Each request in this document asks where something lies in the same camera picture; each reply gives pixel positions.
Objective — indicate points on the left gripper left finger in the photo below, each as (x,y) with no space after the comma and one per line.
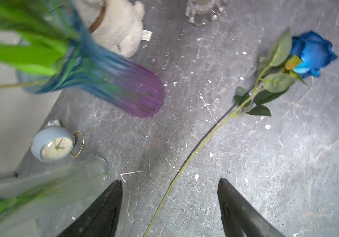
(101,217)

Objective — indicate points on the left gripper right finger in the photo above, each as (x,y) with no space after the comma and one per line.
(239,218)

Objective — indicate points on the blue rose low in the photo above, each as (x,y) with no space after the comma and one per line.
(289,59)

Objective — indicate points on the clear glass vase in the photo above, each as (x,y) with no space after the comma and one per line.
(31,197)

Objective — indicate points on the blue purple ribbed vase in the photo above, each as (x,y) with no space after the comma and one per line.
(97,70)

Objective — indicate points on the cream wavy glass vase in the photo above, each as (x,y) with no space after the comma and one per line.
(202,12)

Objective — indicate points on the small blue alarm clock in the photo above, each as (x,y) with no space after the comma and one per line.
(55,142)

